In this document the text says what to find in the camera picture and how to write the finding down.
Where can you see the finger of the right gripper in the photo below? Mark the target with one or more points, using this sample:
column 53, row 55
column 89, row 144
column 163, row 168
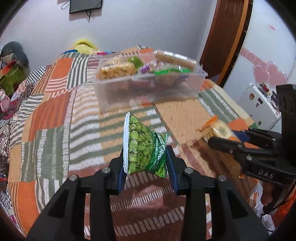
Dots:
column 263, row 139
column 245, row 156

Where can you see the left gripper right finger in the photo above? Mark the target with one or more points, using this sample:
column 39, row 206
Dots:
column 231, row 216

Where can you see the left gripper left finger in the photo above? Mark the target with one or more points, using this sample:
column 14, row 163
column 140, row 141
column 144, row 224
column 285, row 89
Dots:
column 63, row 216

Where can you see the yellow cracker packet orange ends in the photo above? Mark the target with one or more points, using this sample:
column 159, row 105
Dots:
column 217, row 128

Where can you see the green pea snack bag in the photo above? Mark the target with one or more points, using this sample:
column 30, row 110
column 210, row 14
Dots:
column 143, row 149

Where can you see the green edged pastry bag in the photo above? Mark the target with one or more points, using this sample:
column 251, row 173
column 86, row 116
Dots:
column 177, row 69

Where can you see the purple snack packet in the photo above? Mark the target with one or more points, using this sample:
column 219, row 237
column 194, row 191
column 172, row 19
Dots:
column 147, row 68

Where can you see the caramel rice cake pack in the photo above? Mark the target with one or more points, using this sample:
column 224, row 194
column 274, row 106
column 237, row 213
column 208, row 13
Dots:
column 116, row 71

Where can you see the brown cracker pack white label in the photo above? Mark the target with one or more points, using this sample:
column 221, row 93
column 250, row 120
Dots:
column 175, row 59

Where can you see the white sticker suitcase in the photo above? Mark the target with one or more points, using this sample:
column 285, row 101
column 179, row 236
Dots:
column 260, row 107

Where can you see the white wardrobe with hearts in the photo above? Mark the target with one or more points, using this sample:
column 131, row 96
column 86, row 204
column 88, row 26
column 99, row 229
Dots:
column 267, row 54

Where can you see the patchwork striped bedspread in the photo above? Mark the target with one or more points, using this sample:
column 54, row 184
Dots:
column 55, row 128

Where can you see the brown wooden door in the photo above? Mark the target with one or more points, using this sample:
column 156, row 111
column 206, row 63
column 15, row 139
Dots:
column 225, row 39

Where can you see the clear plastic storage bin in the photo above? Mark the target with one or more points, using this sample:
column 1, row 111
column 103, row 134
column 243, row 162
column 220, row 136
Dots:
column 142, row 89

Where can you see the pink stuffed rabbit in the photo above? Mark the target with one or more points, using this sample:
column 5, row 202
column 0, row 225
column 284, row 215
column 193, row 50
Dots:
column 5, row 102

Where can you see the green gift box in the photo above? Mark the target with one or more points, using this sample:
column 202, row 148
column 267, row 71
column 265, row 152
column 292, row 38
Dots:
column 11, row 81

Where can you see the yellow plush toy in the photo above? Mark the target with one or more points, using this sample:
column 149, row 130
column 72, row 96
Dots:
column 84, row 46

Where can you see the grey plush toy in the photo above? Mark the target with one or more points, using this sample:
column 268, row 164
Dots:
column 14, row 51

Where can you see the small black wall monitor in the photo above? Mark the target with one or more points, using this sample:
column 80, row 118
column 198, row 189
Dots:
column 77, row 6

